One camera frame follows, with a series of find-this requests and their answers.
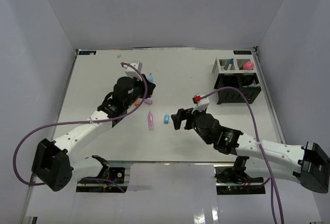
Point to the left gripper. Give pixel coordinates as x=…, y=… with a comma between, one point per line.
x=151, y=86

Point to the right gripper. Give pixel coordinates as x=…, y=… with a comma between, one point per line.
x=183, y=115

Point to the blue highlighter cap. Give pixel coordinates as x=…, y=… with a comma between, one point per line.
x=166, y=119

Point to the purple highlighter cap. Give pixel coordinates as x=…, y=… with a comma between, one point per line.
x=148, y=101

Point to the blue stubby highlighter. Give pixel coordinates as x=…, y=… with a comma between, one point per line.
x=150, y=78

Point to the pink stubby highlighter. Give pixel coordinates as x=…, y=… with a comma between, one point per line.
x=150, y=121

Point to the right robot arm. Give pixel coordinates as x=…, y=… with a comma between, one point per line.
x=306, y=165

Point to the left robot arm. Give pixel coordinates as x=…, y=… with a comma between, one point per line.
x=56, y=163

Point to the left blue table label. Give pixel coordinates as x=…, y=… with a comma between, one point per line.
x=87, y=52

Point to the blue table label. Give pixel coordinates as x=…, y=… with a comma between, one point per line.
x=87, y=52
x=242, y=52

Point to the black mesh organizer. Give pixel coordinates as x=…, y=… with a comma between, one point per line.
x=239, y=81

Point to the white mesh organizer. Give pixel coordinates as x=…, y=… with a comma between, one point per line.
x=236, y=68

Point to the right blue table label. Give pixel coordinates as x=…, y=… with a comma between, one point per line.
x=242, y=52

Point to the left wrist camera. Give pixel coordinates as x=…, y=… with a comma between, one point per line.
x=133, y=69

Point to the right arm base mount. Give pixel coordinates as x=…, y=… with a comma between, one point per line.
x=230, y=184

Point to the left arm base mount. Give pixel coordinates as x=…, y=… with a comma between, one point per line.
x=112, y=180

